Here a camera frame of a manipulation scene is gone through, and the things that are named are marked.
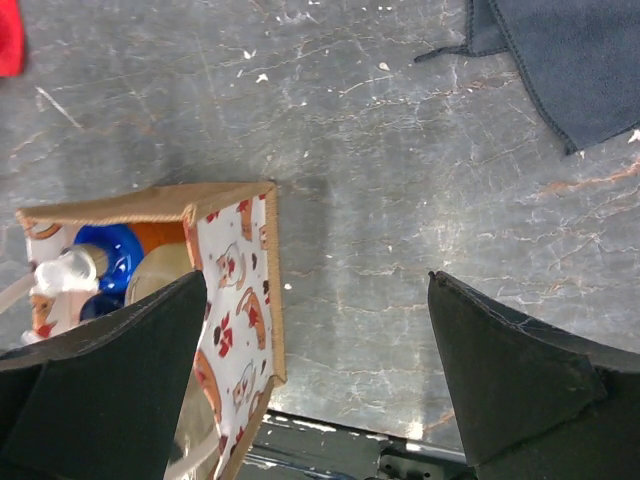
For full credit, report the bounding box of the dark blue cloth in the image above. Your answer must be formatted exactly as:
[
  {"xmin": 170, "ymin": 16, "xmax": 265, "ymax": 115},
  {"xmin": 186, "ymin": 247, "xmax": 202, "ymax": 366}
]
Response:
[{"xmin": 415, "ymin": 0, "xmax": 639, "ymax": 154}]

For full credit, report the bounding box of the printed canvas tote bag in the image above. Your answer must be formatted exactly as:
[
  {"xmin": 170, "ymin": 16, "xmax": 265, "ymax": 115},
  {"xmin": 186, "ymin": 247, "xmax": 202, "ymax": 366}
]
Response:
[{"xmin": 1, "ymin": 182, "xmax": 286, "ymax": 479}]

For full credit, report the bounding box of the red cloth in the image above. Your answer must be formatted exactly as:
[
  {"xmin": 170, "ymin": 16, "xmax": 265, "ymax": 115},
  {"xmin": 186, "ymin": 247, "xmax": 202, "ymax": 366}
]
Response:
[{"xmin": 0, "ymin": 0, "xmax": 26, "ymax": 78}]

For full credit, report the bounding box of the clear yellow liquid bottle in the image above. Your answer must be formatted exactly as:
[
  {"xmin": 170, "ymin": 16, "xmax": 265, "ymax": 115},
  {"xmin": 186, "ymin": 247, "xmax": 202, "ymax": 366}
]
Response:
[{"xmin": 125, "ymin": 243, "xmax": 219, "ymax": 479}]

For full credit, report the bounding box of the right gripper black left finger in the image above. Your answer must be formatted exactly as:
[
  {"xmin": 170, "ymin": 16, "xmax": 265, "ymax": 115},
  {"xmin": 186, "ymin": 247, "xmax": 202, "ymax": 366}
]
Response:
[{"xmin": 1, "ymin": 271, "xmax": 206, "ymax": 479}]

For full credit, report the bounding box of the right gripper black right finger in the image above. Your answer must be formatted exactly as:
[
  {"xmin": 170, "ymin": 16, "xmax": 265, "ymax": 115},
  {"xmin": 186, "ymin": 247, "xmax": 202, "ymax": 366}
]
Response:
[{"xmin": 428, "ymin": 271, "xmax": 639, "ymax": 479}]

